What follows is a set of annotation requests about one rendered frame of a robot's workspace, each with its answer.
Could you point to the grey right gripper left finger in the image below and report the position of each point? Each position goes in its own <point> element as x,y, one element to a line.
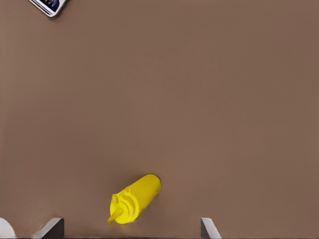
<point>52,229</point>

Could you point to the white cup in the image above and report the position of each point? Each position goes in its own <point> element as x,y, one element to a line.
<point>5,229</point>

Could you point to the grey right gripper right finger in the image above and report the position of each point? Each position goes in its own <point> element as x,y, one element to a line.
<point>208,229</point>

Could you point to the yellow sauce bottle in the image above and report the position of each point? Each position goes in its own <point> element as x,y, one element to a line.
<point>139,196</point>

